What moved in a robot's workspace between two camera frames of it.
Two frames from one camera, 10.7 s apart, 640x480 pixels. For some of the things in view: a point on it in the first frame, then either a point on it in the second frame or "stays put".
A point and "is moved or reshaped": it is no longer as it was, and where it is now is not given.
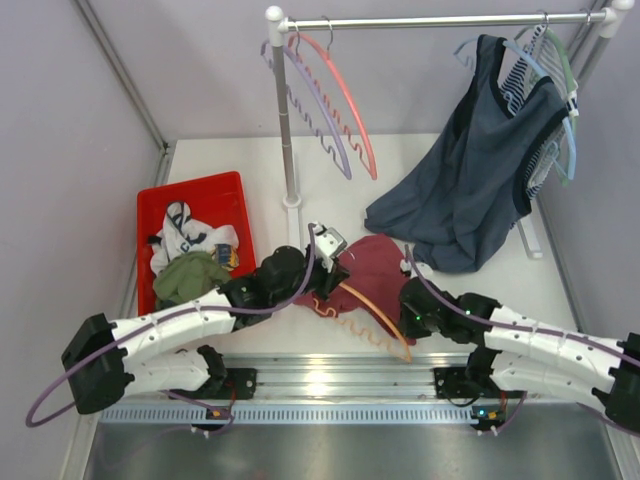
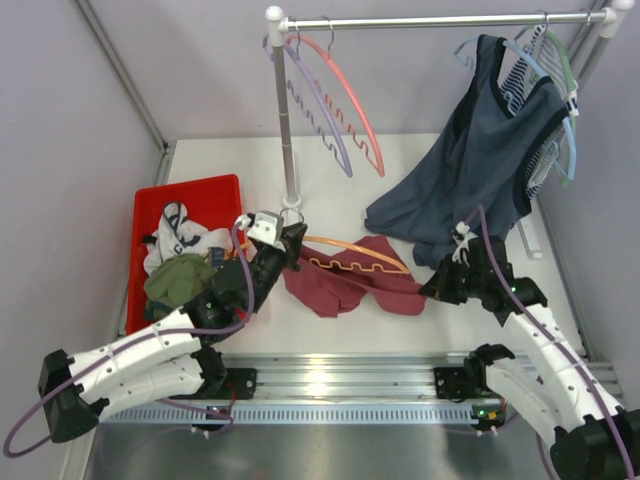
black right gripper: [408, 328] to [439, 285]
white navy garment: [181, 234] stays put
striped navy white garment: [545, 59] stays put
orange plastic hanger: [364, 333] to [399, 269]
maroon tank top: [376, 268] is moved or reshaped
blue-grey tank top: [454, 214] stays put
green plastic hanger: [574, 106] stays put
